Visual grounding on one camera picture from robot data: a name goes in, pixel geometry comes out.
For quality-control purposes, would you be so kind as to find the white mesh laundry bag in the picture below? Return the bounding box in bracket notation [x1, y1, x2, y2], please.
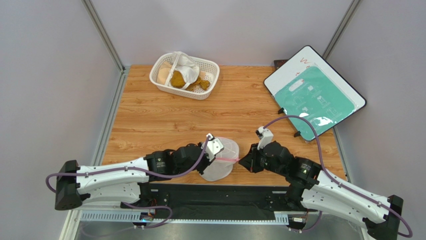
[200, 137, 240, 182]

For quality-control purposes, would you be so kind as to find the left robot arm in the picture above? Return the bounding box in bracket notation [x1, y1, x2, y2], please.
[45, 140, 224, 211]

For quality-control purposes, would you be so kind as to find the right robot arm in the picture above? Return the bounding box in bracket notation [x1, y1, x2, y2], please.
[239, 141, 404, 240]

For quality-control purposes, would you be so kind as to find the white bra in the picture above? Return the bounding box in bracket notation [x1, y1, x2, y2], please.
[165, 51, 200, 90]

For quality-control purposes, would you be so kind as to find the peach bra pad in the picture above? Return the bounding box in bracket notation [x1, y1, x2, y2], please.
[156, 61, 172, 85]

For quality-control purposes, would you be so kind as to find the mustard brown cloth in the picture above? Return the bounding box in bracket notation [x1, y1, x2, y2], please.
[170, 70, 211, 92]

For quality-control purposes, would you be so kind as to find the teal instruction sheet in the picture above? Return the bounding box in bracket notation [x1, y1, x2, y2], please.
[273, 66, 356, 136]

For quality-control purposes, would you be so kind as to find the white plastic basket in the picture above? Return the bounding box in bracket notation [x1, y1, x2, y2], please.
[149, 52, 220, 100]

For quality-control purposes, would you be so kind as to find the dark brown object behind board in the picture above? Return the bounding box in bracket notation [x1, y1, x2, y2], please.
[273, 59, 288, 70]

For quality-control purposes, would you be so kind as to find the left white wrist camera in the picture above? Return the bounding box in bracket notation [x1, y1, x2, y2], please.
[201, 133, 225, 163]

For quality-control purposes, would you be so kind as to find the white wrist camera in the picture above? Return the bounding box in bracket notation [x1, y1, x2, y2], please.
[201, 133, 225, 163]
[255, 126, 274, 150]

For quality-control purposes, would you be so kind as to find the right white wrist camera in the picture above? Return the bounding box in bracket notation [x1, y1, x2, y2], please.
[255, 126, 274, 150]

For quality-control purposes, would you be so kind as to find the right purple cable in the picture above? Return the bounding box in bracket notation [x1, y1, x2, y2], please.
[256, 115, 414, 239]

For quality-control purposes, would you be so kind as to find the purple cable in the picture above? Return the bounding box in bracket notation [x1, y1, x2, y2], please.
[45, 133, 214, 231]
[256, 115, 414, 239]

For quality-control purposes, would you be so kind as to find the white board black frame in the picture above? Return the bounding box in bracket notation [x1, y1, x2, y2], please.
[263, 45, 367, 142]

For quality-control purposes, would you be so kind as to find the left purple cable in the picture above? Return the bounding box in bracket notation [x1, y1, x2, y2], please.
[45, 133, 214, 231]

